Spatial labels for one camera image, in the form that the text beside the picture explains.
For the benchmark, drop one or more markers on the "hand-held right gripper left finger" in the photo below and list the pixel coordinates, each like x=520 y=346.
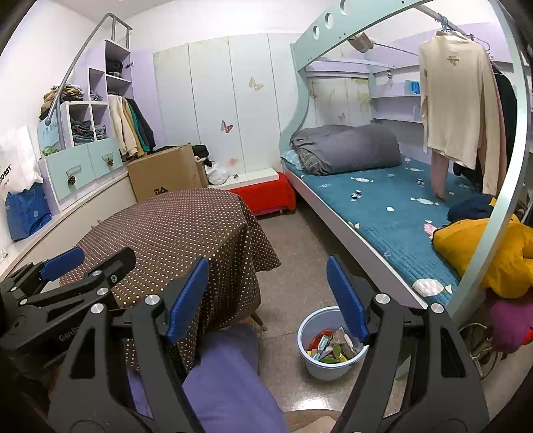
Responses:
x=187 y=299

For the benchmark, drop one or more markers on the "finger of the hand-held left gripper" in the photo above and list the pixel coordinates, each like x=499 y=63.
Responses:
x=62 y=262
x=112 y=266

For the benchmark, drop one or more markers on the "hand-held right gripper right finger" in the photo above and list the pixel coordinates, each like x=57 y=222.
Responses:
x=345 y=295

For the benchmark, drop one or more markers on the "grey paper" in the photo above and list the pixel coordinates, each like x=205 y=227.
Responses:
x=341 y=336

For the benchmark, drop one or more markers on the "red snack wrapper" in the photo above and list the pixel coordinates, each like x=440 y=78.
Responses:
x=320 y=335

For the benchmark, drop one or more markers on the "green leafy scrap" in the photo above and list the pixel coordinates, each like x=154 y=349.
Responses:
x=331 y=359

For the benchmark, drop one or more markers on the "light blue waste bin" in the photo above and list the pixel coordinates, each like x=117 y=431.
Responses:
x=329 y=360

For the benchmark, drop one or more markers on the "blue bag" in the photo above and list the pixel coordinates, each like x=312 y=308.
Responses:
x=27 y=212

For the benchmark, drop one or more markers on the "white curved low cabinet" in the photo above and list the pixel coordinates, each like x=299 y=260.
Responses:
x=91 y=208

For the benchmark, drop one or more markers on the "brown polka dot tablecloth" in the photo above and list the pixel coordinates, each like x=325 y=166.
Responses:
x=166 y=233

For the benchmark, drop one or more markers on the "bronze table leg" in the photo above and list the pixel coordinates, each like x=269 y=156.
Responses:
x=258 y=321

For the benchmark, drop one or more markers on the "teal quilted bedspread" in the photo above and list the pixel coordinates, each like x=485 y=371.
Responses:
x=395 y=233

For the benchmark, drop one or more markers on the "person's purple trouser leg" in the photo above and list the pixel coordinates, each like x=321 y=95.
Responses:
x=233 y=383

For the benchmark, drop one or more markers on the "pale green drawer cabinet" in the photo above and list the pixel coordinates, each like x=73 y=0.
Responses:
x=83 y=164

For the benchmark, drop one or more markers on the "white tote bag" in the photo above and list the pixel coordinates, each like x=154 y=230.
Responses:
x=18 y=162

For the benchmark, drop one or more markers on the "cardboard box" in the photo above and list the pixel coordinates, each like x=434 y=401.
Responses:
x=166 y=170

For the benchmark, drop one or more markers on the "yellow navy jacket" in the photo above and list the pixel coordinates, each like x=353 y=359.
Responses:
x=454 y=245

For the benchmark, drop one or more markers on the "red covered bench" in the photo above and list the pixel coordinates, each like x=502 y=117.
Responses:
x=266 y=195

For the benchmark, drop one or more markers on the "white plastic bag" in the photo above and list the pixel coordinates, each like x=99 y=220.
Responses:
x=218 y=175

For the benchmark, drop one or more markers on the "grey folded clothes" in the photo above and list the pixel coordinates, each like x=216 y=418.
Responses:
x=81 y=129

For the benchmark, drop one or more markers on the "grey plaid folded blanket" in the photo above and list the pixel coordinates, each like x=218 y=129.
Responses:
x=312 y=162

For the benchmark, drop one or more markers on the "green hanging garment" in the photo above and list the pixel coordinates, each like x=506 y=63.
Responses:
x=136 y=129

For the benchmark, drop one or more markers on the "dark hanging jacket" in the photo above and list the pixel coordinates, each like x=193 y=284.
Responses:
x=146 y=129

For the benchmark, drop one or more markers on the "cream hanging jacket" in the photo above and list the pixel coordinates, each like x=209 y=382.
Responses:
x=120 y=125

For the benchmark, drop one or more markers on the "black cloth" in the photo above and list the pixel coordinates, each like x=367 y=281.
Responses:
x=202 y=150

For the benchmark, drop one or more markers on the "light blue pillow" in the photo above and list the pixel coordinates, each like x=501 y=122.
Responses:
x=289 y=158

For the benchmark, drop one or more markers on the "grey folded duvet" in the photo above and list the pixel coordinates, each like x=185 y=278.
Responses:
x=354 y=145

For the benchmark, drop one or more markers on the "pink hanging garment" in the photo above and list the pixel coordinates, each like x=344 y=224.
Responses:
x=440 y=175

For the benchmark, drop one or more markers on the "chrome stool base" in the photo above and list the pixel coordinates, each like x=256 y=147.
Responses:
x=494 y=362

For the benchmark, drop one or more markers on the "brown folded clothes pile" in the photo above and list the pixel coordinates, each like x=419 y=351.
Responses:
x=56 y=98

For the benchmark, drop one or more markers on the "magenta garment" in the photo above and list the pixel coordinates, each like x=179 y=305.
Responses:
x=512 y=324

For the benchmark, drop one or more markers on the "purple white cubby shelf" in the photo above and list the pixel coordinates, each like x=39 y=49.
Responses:
x=95 y=83

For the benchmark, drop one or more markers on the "dark folded clothes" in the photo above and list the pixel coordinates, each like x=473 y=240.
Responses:
x=114 y=67

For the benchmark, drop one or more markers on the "white wardrobe doors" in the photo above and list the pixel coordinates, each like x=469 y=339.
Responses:
x=208 y=83

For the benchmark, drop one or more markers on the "blue small container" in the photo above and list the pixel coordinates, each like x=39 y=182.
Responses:
x=412 y=87

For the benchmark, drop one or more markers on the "beige hanging sweater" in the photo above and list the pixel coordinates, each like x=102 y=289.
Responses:
x=454 y=104

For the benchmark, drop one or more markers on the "bed with teal quilt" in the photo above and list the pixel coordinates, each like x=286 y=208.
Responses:
x=304 y=54

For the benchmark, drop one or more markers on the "black hanging garment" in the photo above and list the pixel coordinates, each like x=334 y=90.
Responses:
x=506 y=108

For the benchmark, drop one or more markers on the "beige hanging cap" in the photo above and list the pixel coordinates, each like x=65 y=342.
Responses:
x=361 y=43

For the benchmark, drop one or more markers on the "white bed frame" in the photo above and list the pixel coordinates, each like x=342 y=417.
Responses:
x=358 y=241

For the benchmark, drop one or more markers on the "pink butterfly wall sticker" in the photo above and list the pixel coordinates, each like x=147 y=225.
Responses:
x=226 y=126

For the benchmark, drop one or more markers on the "purple white wall shelf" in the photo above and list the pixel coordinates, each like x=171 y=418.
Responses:
x=395 y=96

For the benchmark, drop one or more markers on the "beige butterfly wall sticker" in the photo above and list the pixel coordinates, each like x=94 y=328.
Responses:
x=255 y=83

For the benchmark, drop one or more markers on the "grey curved metal rail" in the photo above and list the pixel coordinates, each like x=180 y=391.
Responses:
x=113 y=27

